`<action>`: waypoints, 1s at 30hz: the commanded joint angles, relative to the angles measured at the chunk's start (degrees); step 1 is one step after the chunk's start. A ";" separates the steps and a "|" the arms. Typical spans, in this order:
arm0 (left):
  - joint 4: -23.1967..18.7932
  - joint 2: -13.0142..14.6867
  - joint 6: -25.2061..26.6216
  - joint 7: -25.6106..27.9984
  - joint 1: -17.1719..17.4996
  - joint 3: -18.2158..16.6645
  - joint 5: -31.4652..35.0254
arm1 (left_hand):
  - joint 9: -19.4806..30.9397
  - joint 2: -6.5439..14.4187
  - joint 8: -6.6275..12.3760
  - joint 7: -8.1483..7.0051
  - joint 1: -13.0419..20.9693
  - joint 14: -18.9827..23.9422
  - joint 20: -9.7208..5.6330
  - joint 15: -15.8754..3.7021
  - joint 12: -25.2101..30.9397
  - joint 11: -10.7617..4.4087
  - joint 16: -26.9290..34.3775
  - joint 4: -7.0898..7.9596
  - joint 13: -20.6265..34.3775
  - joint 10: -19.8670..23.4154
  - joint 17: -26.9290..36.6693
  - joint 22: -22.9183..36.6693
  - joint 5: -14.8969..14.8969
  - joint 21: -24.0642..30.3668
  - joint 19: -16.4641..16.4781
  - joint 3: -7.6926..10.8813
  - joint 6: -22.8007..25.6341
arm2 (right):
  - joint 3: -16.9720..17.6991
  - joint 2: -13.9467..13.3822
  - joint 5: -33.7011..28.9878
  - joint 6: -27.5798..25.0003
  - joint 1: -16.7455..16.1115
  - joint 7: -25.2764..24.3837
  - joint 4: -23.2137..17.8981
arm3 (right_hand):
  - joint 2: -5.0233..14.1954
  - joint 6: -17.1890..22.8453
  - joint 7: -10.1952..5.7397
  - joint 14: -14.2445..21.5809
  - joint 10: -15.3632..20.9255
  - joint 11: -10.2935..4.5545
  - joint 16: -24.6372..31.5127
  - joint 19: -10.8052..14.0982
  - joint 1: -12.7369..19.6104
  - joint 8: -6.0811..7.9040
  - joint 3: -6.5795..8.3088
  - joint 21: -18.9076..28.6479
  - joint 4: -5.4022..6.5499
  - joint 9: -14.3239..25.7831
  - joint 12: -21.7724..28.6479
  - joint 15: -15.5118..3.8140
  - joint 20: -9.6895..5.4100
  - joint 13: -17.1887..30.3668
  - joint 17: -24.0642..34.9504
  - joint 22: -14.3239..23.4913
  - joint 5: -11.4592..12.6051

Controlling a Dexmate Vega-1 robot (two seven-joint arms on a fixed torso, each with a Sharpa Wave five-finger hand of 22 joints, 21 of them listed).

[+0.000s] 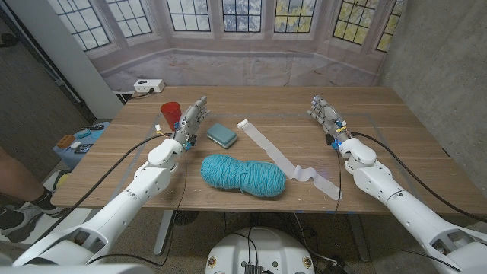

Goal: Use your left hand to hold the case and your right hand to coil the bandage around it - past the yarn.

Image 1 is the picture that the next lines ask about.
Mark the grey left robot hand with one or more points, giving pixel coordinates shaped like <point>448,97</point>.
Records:
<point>188,123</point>

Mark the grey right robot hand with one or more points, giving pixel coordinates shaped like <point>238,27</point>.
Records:
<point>329,118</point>

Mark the teal ribbed case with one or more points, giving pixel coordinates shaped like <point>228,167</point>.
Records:
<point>221,135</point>

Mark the white bandage strip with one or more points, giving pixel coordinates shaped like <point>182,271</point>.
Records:
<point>272,150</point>

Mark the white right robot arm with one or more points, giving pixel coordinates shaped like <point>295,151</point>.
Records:
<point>399,205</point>

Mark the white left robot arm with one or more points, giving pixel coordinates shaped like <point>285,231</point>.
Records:
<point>144,186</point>

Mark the teal yarn skein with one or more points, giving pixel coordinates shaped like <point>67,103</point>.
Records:
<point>243,176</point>

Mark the red plastic cup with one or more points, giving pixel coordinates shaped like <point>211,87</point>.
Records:
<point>170,113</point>

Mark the white power strip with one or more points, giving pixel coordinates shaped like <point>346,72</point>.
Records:
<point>149,85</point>

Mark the printed window backdrop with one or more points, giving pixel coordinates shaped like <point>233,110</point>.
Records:
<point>228,68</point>

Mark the teal oval object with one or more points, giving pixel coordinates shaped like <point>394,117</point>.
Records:
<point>97,134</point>
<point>83,134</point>

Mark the black ribbed round object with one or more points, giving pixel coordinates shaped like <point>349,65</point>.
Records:
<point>186,217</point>

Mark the black remote control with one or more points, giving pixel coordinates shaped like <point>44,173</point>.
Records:
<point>92,127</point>

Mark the black calculator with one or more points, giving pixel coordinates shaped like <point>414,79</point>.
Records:
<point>83,148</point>

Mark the grey table leg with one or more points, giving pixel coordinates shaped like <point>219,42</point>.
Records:
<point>359,239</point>
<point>163,232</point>

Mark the small white object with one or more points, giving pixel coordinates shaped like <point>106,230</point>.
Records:
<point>75,144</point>

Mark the orange block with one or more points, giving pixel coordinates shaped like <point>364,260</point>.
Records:
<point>65,141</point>

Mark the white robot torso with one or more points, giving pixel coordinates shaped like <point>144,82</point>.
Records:
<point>262,247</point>

